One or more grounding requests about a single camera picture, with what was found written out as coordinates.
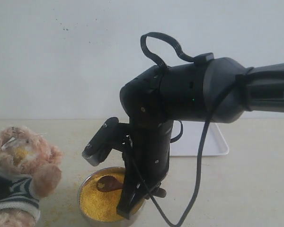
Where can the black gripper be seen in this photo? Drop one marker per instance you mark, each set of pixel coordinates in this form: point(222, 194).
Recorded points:
point(149, 167)

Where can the tan teddy bear striped sweater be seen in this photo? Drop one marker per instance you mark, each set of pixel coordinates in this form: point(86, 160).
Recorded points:
point(30, 165)

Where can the dark brown wooden spoon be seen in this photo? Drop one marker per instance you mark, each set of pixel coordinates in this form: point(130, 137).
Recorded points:
point(109, 183)

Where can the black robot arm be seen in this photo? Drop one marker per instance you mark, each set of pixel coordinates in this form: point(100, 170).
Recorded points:
point(214, 90)

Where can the steel bowl of yellow millet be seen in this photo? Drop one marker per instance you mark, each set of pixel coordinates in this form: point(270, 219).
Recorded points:
point(99, 208)

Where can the white rectangular plastic tray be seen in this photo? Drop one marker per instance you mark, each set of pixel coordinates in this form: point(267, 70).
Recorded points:
point(188, 144)

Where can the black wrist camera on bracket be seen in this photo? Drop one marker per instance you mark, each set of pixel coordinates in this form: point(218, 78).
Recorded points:
point(111, 135)

